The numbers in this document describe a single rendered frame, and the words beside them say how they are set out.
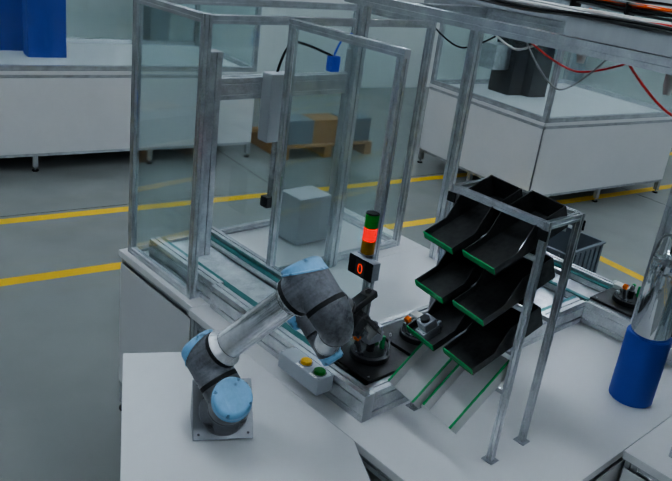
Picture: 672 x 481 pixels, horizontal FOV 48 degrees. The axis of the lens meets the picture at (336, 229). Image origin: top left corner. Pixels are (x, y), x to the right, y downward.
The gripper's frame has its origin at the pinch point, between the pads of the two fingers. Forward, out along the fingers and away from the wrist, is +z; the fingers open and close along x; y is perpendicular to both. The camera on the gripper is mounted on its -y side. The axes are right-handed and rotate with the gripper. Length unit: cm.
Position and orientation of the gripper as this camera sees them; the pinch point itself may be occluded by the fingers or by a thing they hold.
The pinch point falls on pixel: (374, 327)
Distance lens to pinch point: 260.5
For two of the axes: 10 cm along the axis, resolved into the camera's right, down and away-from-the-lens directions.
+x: 6.6, 3.5, -6.6
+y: -5.8, 8.0, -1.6
